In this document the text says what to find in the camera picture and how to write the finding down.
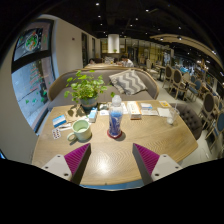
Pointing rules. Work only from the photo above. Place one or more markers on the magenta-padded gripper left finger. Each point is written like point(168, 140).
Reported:
point(56, 166)

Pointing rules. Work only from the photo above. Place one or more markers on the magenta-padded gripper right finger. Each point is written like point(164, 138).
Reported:
point(164, 165)

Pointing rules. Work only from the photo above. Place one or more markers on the clear blue-labelled drink bottle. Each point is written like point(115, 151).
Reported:
point(115, 120)

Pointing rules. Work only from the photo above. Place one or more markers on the pill blister pack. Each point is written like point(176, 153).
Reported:
point(56, 133)

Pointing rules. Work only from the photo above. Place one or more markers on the white teal tube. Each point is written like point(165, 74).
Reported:
point(65, 126)

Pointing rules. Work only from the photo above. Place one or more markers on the pale green ceramic mug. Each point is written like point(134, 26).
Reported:
point(81, 129)

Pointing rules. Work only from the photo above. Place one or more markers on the small blue white box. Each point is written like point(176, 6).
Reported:
point(59, 120)

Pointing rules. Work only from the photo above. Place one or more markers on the clear plastic cup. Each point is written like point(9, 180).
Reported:
point(171, 116)

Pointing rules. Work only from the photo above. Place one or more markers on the white paper sheet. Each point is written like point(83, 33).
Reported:
point(164, 112)

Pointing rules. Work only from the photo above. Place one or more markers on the dark grey tufted chair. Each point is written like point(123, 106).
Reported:
point(190, 118)

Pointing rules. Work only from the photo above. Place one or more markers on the flat round red coaster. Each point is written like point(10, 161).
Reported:
point(108, 135)

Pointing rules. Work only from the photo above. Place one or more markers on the flat white blue box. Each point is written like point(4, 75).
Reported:
point(146, 106)

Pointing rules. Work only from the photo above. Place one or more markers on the light blue carton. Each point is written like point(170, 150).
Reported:
point(93, 115)

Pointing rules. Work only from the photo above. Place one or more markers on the white box with orange print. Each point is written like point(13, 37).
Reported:
point(134, 110)

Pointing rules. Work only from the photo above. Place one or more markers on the grey curved sofa bench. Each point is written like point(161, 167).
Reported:
point(61, 90)

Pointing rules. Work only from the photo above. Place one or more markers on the dining chairs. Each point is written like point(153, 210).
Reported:
point(208, 103)

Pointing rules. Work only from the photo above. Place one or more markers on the green potted plant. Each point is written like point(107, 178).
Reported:
point(86, 88)

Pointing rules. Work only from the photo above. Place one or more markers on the grey zigzag cushion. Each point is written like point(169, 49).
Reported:
point(128, 81)

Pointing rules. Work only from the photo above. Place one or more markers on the person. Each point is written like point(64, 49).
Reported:
point(126, 62)
point(91, 61)

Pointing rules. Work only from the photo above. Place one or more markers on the white cylindrical column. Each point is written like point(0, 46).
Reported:
point(113, 43)

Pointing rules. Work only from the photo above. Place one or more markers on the ceiling lights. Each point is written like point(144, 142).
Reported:
point(97, 4)

